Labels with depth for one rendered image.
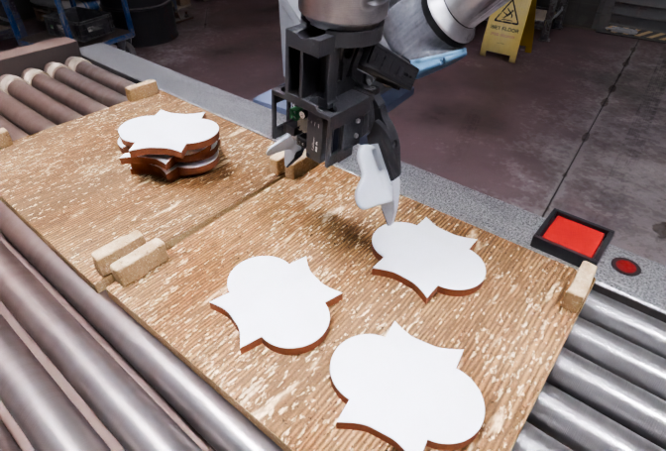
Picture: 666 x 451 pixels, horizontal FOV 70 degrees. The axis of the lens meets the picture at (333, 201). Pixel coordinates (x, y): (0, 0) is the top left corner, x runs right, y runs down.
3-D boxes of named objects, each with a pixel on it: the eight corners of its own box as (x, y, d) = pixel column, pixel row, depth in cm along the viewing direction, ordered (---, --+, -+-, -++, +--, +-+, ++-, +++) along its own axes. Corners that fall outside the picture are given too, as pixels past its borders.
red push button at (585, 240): (554, 222, 64) (557, 214, 63) (602, 241, 61) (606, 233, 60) (538, 245, 60) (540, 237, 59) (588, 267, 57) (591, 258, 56)
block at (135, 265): (162, 253, 56) (156, 235, 54) (170, 260, 55) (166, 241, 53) (114, 281, 52) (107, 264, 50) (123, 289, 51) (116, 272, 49)
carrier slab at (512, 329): (315, 166, 74) (315, 157, 73) (592, 287, 53) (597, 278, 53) (108, 297, 52) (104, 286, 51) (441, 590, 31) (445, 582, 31)
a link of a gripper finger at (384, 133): (367, 185, 49) (334, 106, 47) (377, 178, 50) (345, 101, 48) (402, 179, 45) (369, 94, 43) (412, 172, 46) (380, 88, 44)
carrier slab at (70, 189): (161, 96, 96) (159, 88, 95) (311, 167, 74) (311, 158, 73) (-35, 167, 74) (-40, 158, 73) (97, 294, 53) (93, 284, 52)
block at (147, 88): (155, 90, 94) (152, 77, 92) (160, 93, 93) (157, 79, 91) (127, 100, 90) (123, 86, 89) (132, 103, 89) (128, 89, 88)
